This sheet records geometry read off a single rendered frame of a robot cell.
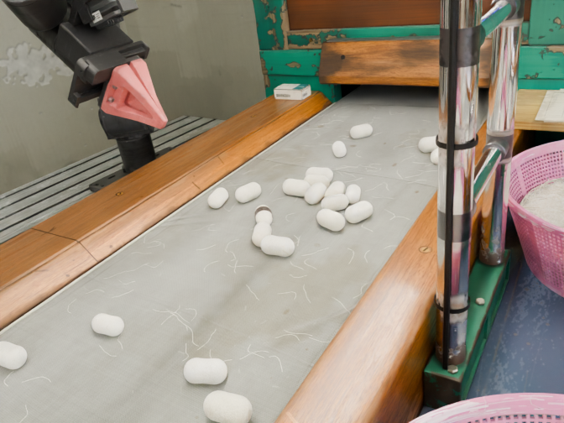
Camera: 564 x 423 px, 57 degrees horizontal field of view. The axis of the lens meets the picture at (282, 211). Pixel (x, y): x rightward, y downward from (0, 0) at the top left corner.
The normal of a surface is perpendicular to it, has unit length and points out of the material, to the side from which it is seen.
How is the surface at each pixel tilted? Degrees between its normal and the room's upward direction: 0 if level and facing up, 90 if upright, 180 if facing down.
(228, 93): 90
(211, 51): 90
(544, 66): 90
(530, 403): 75
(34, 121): 90
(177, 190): 45
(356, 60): 67
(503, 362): 0
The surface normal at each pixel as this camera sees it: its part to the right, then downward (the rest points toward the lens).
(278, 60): -0.52, 0.45
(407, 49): -0.52, 0.07
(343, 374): -0.13, -0.88
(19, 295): 0.51, -0.52
